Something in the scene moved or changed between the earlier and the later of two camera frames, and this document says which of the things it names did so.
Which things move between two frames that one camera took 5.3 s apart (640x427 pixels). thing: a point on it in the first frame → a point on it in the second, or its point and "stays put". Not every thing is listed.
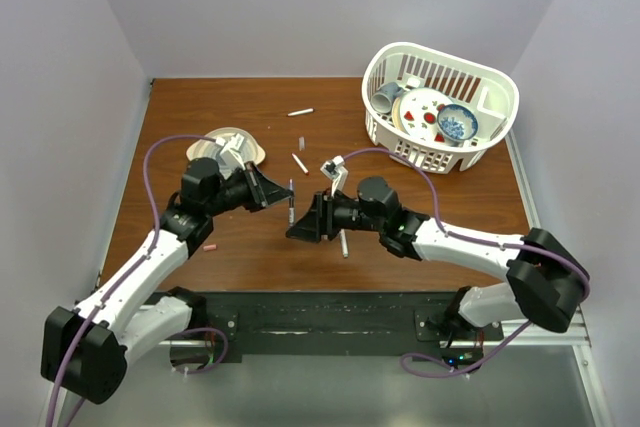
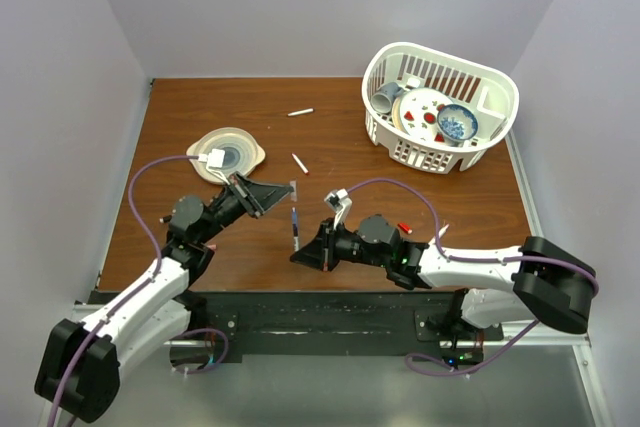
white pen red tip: x=301 y=164 stays put
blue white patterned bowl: x=456 y=124 stays put
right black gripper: x=319 y=220 → x=320 y=252
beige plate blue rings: x=230 y=149 stays put
